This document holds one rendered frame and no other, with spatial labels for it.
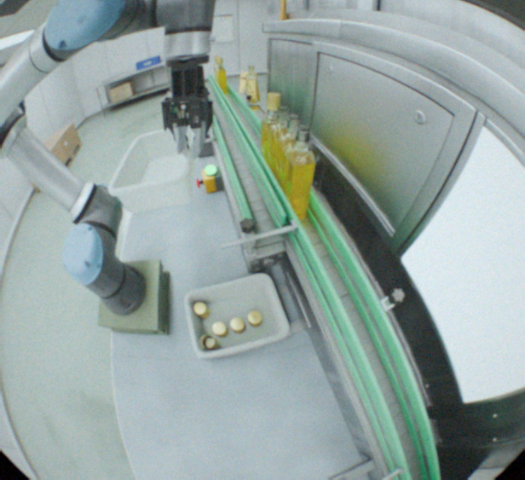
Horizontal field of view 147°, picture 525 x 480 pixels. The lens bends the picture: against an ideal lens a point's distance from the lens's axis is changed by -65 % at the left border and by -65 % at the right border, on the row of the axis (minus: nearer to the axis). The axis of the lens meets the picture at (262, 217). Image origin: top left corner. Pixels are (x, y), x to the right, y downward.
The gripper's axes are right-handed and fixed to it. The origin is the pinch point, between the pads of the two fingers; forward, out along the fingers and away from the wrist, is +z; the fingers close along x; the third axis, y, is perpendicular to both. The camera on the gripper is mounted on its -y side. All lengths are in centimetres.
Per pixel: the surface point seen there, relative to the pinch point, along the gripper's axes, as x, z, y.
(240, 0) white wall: 64, -144, -595
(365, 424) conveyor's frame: 26, 20, 60
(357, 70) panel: 33.2, -20.8, -1.6
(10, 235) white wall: -337, 140, -105
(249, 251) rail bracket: 11.1, 17.7, 13.5
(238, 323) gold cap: 6.7, 28.6, 26.6
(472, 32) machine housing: 38, -39, 20
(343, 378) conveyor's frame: 25, 20, 46
